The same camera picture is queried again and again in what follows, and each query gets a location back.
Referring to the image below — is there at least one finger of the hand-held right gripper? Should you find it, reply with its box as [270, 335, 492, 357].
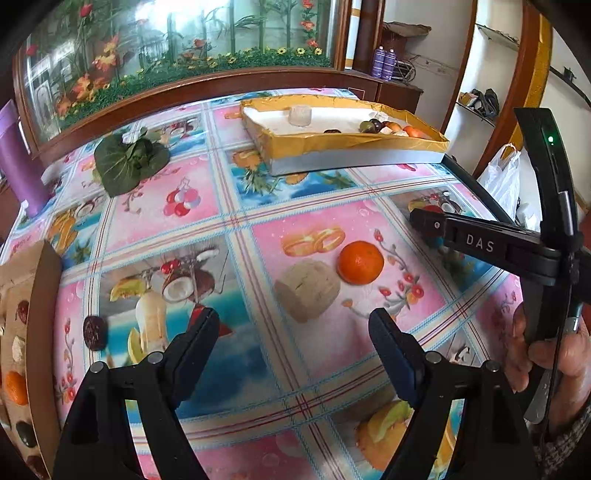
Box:
[410, 209, 573, 279]

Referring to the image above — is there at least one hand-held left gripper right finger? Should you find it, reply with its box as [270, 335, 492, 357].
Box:
[368, 308, 539, 480]

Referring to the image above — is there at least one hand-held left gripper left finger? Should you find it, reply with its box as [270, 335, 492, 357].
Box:
[53, 307, 221, 480]

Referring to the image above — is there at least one small orange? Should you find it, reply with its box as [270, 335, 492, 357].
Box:
[337, 241, 385, 284]

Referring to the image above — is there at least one brown cardboard tray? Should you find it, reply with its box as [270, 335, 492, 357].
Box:
[0, 240, 64, 480]

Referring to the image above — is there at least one yellow-edged white box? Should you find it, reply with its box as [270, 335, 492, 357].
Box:
[239, 95, 451, 177]

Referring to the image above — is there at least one person's right forearm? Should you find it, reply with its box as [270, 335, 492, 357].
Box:
[531, 401, 591, 477]

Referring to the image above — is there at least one person's right hand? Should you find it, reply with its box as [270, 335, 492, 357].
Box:
[505, 305, 591, 435]

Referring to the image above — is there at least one white plastic bag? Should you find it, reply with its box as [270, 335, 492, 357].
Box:
[476, 143, 522, 222]

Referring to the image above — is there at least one black sandal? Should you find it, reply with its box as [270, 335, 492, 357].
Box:
[471, 89, 500, 116]

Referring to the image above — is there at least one colourful printed tablecloth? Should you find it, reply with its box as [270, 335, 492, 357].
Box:
[0, 88, 555, 480]

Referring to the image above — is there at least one green leafy vegetable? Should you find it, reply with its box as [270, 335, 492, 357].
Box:
[93, 129, 171, 197]

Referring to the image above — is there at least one white yellow paper roll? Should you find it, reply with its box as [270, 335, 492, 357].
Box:
[344, 0, 363, 70]

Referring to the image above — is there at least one purple thermos bottle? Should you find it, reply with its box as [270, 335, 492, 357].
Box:
[0, 102, 49, 217]

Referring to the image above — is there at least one wooden display cabinet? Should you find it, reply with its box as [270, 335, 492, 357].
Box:
[0, 0, 426, 167]

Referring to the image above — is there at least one flower painted glass panel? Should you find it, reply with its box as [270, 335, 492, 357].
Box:
[14, 0, 342, 144]

